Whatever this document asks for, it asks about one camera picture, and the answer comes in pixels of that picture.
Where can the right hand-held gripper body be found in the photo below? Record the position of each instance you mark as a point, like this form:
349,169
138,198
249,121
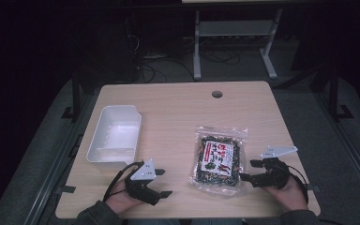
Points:
273,178

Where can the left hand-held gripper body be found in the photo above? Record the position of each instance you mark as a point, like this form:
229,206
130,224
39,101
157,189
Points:
143,172

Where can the clear packet of dark snacks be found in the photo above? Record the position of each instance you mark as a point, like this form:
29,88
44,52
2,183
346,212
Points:
218,159

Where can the white plastic bin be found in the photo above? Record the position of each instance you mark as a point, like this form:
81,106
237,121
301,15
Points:
115,137

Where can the person's right hand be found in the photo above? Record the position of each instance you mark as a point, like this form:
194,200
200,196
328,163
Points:
290,195

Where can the person's left hand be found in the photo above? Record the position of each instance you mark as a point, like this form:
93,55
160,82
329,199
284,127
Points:
122,198

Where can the black table edge clip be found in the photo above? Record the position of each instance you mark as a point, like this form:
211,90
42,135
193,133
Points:
314,188
66,189

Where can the black metal stand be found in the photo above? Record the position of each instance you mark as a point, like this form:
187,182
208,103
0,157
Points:
334,93
76,97

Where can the metal frame rail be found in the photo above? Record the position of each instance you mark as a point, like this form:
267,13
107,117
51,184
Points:
350,150
54,168

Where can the white metal desk frame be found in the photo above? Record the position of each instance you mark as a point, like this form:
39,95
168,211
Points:
197,47

